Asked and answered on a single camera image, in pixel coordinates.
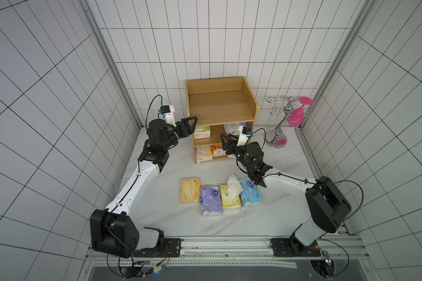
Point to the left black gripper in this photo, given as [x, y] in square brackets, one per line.
[180, 124]

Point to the yellow-green tissue pack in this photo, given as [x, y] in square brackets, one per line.
[230, 193]

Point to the wooden three-tier shelf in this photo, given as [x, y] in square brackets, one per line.
[219, 101]

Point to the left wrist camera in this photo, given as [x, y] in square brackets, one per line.
[167, 111]

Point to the yellow tissue pack middle shelf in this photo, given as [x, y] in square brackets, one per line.
[202, 132]

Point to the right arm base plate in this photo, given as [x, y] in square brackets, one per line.
[292, 248]

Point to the beige tissue pack bottom left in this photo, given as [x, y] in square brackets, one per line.
[203, 153]

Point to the blue tissue pack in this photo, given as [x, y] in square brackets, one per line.
[250, 194]

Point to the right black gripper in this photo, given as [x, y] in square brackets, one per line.
[232, 147]

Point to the white purple tissue pack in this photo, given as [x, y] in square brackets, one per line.
[234, 128]

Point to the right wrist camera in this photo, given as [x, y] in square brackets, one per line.
[244, 135]

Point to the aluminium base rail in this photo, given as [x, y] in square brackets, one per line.
[344, 253]

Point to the orange-yellow tissue pack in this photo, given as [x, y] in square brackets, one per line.
[190, 190]

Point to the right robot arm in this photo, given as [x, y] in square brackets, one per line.
[327, 205]

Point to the clear plastic cup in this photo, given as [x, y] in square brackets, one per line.
[120, 184]

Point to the chrome glass holder stand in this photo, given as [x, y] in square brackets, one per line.
[275, 138]

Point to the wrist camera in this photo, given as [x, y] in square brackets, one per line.
[167, 111]
[244, 135]

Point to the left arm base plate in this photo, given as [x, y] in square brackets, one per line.
[170, 247]

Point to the orange tissue pack bottom middle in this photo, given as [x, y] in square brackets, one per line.
[218, 151]

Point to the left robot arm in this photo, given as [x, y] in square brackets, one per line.
[114, 230]

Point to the pink wine glass lower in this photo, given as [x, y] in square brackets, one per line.
[296, 117]

